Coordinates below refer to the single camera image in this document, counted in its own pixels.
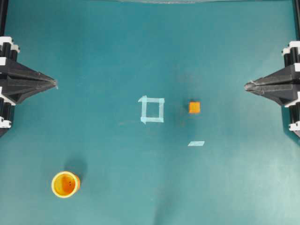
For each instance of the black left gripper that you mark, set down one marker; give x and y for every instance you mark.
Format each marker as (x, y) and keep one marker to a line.
(15, 91)

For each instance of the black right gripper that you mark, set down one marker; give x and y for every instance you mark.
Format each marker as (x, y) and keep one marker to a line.
(283, 86)

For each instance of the orange plastic cup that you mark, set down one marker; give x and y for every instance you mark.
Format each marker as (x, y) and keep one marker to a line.
(65, 184)

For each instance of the orange cube block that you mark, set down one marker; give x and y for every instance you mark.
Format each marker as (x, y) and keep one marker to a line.
(194, 107)

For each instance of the light blue tape strip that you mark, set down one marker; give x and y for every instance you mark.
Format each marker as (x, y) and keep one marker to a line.
(196, 143)

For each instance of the light blue tape square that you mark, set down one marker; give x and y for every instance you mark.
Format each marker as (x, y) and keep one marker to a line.
(152, 109)

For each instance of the black left frame rail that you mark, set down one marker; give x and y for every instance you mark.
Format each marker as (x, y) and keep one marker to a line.
(3, 15)

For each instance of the black frame rail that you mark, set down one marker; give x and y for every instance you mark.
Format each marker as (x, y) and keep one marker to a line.
(296, 10)
(3, 15)

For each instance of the black right frame rail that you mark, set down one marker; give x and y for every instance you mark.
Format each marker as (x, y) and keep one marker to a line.
(296, 10)

